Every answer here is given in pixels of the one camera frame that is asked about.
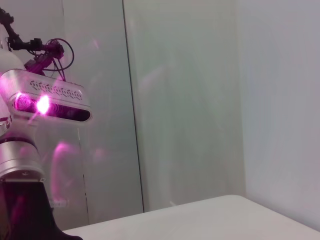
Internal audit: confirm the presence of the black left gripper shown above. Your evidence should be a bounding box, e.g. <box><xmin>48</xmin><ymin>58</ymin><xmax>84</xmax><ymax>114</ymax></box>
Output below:
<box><xmin>0</xmin><ymin>179</ymin><xmax>84</xmax><ymax>240</ymax></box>

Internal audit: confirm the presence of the silver left wrist depth camera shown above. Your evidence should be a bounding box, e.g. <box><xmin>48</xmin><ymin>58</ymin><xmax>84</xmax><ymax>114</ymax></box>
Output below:
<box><xmin>0</xmin><ymin>69</ymin><xmax>92</xmax><ymax>129</ymax></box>

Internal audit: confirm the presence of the black looped cable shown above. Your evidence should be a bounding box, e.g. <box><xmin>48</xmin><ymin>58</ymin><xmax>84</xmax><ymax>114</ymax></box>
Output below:
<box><xmin>48</xmin><ymin>37</ymin><xmax>75</xmax><ymax>81</ymax></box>

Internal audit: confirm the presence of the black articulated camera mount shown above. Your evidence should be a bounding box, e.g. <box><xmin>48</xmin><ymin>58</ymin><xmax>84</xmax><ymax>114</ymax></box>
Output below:
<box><xmin>0</xmin><ymin>7</ymin><xmax>66</xmax><ymax>81</ymax></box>

